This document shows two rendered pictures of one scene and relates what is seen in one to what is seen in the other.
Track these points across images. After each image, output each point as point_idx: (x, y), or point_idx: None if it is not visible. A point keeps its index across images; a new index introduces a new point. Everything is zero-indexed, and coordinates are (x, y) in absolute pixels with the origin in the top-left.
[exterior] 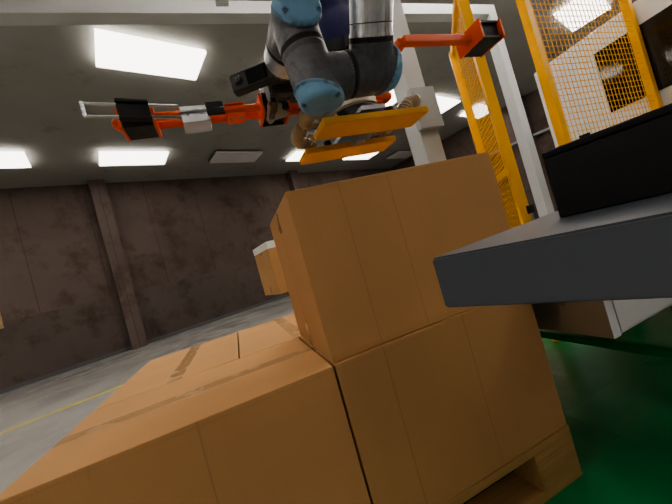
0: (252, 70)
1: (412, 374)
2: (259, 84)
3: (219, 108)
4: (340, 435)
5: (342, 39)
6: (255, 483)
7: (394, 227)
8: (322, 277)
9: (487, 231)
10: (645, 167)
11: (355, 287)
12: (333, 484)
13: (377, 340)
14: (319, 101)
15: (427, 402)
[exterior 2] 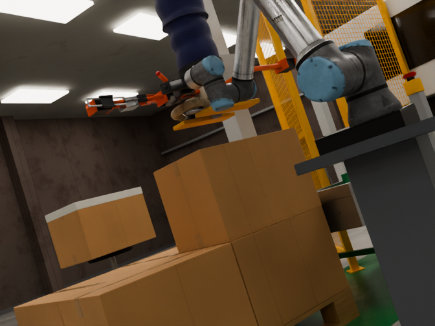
0: (173, 82)
1: (268, 249)
2: (177, 89)
3: (145, 98)
4: (237, 279)
5: None
6: (202, 298)
7: (252, 169)
8: (220, 195)
9: None
10: (333, 145)
11: (236, 202)
12: (236, 303)
13: (249, 231)
14: (224, 107)
15: (276, 266)
